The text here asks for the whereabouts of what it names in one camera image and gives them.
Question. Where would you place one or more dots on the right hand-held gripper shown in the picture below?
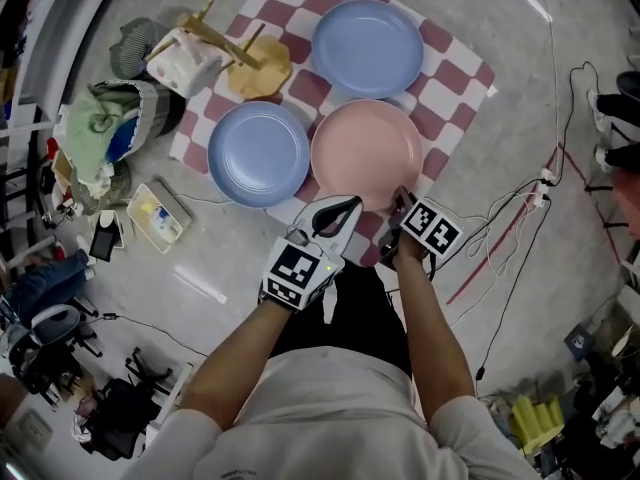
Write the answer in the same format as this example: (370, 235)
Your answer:
(430, 225)

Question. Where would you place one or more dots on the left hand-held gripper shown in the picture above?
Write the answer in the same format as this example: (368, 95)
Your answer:
(295, 268)

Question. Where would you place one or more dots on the pink plate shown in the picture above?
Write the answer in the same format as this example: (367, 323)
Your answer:
(365, 153)

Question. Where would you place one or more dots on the blue plate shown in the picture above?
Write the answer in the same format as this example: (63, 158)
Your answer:
(367, 48)
(257, 155)

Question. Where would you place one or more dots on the person's right forearm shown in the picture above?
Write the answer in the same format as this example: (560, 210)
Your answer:
(430, 328)

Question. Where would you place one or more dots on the person's left forearm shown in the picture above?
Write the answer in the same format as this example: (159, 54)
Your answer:
(235, 363)

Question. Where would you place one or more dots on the person's black shorts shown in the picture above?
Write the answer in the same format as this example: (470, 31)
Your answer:
(360, 318)

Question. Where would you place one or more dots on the red floor tape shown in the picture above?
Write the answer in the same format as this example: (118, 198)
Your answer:
(454, 298)

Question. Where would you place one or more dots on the red white checkered tablecloth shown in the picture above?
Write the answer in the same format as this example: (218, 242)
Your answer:
(450, 83)

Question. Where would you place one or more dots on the white power strip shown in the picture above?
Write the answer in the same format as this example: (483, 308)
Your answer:
(545, 185)

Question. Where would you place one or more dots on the wooden mug tree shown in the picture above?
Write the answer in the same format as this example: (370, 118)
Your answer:
(260, 73)

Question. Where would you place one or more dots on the white plastic bin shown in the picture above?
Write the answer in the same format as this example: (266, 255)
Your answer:
(112, 220)
(160, 218)

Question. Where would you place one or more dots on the person's white shirt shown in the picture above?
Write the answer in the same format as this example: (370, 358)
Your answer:
(330, 418)

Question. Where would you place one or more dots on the grey laundry basket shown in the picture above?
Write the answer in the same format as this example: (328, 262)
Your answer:
(155, 108)

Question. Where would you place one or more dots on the dark green basket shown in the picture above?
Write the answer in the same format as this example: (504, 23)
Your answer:
(117, 188)

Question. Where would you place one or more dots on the white mug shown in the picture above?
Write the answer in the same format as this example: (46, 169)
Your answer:
(182, 68)

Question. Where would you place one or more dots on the blue cloth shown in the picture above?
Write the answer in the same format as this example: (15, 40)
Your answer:
(122, 140)

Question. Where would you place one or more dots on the black tablet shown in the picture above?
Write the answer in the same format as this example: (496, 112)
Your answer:
(101, 244)

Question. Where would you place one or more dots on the dark blue box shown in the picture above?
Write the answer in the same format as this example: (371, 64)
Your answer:
(580, 342)

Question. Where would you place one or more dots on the pink cloth table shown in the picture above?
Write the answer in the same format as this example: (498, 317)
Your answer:
(630, 203)

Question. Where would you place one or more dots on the white cloth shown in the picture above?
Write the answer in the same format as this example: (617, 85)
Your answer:
(95, 185)

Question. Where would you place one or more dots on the green cloth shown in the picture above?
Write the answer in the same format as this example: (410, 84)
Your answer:
(92, 128)

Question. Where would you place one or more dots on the yellow-green folded rack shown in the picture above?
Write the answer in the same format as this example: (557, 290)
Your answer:
(535, 423)

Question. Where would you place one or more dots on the grey striped mesh basket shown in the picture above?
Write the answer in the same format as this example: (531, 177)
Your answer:
(137, 43)

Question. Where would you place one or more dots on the black office chair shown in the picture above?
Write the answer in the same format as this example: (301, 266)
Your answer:
(55, 363)
(125, 408)

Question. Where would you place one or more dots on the red cup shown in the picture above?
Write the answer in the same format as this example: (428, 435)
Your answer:
(53, 148)

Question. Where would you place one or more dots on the white shelving unit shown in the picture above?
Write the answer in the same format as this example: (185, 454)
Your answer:
(55, 33)

